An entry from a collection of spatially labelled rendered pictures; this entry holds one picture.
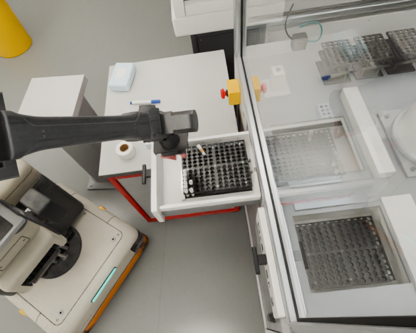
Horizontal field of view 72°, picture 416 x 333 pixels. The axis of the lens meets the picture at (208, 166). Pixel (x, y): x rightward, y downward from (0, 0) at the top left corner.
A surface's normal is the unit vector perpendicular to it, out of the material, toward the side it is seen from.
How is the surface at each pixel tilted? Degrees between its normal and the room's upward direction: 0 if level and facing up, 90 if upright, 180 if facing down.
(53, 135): 74
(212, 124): 0
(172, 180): 0
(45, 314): 0
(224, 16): 90
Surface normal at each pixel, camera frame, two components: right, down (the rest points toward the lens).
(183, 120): -0.12, 0.15
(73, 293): -0.10, -0.47
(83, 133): 0.92, -0.04
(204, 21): 0.09, 0.88
